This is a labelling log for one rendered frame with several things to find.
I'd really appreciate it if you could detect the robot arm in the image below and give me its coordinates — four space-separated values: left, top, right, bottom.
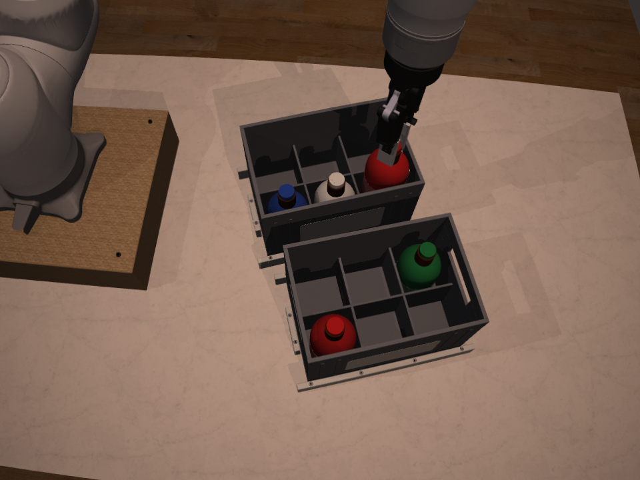
0 0 477 235

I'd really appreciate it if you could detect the beige bottle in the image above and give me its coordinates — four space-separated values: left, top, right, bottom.
314 173 355 203

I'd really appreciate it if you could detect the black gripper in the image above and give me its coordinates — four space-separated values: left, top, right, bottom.
376 50 444 167

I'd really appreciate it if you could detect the green bottle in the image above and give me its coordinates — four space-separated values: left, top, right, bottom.
396 242 441 293

